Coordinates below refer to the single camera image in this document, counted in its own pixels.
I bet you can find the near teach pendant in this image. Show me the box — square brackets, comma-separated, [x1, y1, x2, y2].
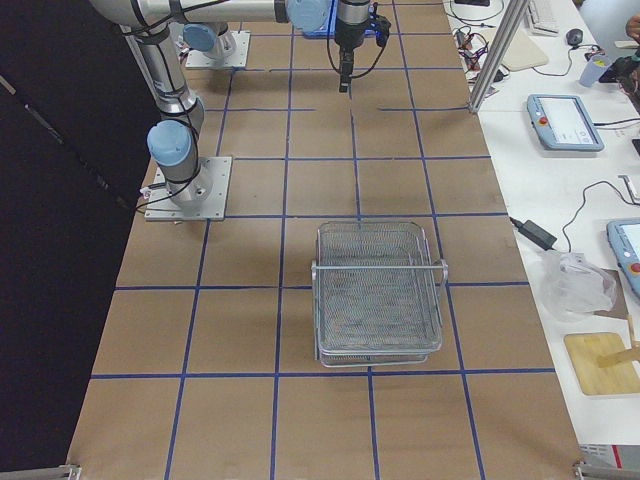
[606, 218, 640, 297]

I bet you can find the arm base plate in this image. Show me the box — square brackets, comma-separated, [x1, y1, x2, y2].
[144, 157, 233, 222]
[183, 25, 250, 70]

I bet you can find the silver wire mesh shelf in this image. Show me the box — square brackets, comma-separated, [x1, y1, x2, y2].
[311, 221, 448, 367]

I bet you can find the far teach pendant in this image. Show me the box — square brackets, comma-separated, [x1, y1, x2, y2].
[526, 94, 604, 152]

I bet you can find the clear plastic bag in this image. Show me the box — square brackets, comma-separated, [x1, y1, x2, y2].
[541, 251, 617, 315]

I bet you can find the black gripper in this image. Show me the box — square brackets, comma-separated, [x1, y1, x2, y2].
[334, 0, 391, 93]

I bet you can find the wooden cutting board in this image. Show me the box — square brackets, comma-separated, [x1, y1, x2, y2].
[564, 332, 639, 396]

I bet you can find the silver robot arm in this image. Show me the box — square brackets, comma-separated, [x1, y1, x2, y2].
[92, 1, 298, 212]

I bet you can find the blue plastic cup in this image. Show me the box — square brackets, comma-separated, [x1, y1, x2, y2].
[579, 55, 611, 87]

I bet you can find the beige mouse pad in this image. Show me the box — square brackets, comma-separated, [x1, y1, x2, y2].
[502, 31, 549, 71]

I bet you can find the computer mouse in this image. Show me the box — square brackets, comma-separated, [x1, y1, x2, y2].
[565, 28, 583, 47]

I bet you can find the white keyboard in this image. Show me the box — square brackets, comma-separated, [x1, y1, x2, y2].
[525, 0, 559, 36]

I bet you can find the aluminium frame post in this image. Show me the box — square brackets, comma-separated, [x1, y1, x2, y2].
[468, 0, 529, 114]

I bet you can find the teach pendant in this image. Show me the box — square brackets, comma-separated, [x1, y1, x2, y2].
[526, 94, 604, 152]
[606, 218, 640, 297]

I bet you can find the black power adapter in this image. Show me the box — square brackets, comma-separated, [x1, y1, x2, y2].
[517, 220, 557, 251]

